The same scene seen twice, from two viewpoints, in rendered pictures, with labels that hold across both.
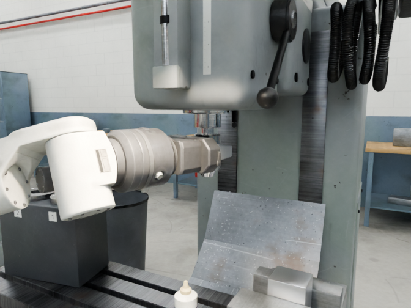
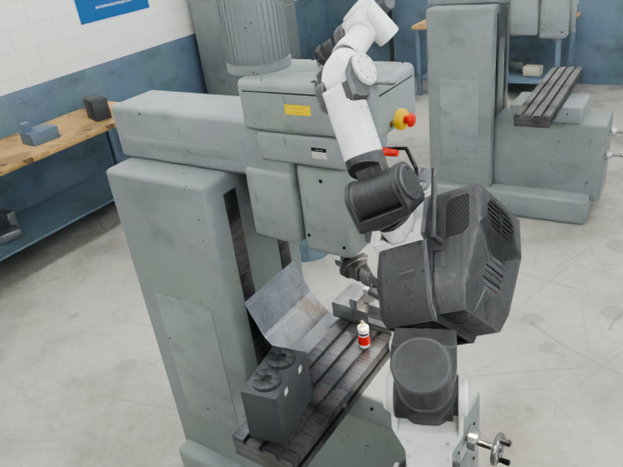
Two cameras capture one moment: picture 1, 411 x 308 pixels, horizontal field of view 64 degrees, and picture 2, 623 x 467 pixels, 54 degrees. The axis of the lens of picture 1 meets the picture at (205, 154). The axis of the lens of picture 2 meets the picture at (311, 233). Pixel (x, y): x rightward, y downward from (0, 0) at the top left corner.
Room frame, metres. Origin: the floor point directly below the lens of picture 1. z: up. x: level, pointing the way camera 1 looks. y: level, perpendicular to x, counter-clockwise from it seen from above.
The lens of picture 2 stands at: (0.38, 1.76, 2.31)
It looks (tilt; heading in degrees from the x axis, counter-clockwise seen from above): 28 degrees down; 280
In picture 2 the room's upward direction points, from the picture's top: 8 degrees counter-clockwise
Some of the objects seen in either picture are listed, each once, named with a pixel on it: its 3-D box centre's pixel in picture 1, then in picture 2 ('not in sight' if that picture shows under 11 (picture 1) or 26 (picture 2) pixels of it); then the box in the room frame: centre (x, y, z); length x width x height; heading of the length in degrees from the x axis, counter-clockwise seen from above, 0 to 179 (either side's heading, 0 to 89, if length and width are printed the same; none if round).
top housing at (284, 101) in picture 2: not in sight; (325, 96); (0.58, -0.01, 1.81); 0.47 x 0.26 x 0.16; 153
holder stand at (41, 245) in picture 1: (55, 231); (278, 392); (0.78, 0.38, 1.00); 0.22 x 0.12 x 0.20; 73
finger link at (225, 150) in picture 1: (219, 152); not in sight; (0.55, -0.02, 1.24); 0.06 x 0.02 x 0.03; 134
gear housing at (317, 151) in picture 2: not in sight; (323, 137); (0.61, -0.02, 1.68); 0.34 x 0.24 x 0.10; 153
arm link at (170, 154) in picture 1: (166, 157); (365, 271); (0.51, 0.06, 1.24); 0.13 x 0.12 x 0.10; 44
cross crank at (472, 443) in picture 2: not in sight; (487, 445); (0.13, 0.22, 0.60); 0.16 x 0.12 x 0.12; 153
